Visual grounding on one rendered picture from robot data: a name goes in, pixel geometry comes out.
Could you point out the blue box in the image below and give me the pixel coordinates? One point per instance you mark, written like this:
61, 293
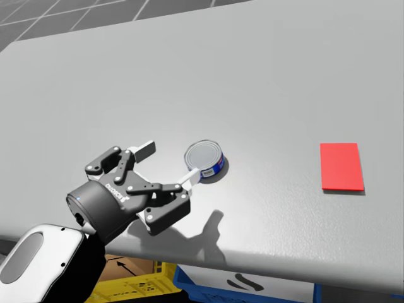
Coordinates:
183, 282

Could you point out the brown box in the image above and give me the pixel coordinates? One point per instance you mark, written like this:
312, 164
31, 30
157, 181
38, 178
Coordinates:
126, 268

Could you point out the yellow box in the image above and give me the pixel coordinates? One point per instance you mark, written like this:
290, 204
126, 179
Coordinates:
139, 287

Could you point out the pink pad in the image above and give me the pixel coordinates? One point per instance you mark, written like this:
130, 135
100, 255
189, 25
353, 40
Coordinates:
341, 167

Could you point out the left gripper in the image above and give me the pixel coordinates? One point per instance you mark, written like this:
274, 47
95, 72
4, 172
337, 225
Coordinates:
101, 208

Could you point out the white box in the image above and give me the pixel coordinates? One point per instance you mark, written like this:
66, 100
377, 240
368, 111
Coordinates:
214, 281

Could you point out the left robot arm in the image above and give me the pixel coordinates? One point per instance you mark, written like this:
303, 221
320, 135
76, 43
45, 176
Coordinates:
47, 265

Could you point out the blue flat can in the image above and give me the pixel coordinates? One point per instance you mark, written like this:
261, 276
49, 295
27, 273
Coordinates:
202, 156

